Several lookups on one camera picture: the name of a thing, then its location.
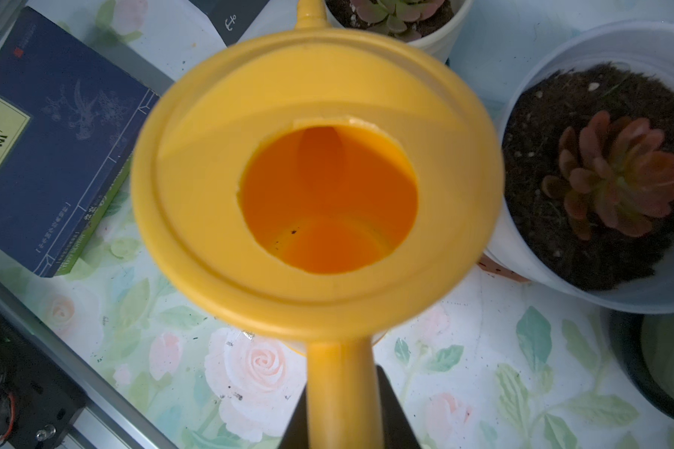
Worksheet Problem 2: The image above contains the yellow watering can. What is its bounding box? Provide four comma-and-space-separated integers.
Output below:
131, 1, 505, 448

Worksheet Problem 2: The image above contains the pink-green succulent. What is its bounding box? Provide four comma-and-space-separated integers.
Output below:
350, 0, 445, 42

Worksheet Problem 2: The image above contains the red succulent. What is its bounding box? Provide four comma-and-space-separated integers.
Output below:
541, 110, 674, 241

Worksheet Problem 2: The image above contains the pink saucer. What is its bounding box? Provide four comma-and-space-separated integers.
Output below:
477, 254, 529, 282

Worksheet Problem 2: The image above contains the cream ribbed plant pot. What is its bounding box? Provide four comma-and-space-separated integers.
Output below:
325, 0, 474, 63

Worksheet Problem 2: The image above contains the dark green saucer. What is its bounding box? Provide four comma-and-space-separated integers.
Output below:
600, 310, 674, 420

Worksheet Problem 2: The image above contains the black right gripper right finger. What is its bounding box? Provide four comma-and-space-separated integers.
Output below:
376, 365, 421, 449

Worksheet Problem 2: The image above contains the white plant pot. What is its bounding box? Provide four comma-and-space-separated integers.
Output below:
486, 22, 674, 314

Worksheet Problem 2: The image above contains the navy blue book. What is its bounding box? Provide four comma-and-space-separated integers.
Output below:
0, 7, 158, 278

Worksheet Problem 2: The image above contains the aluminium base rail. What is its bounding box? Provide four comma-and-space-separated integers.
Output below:
0, 282, 174, 448

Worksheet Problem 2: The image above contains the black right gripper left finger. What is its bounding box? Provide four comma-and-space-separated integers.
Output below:
278, 387, 309, 449

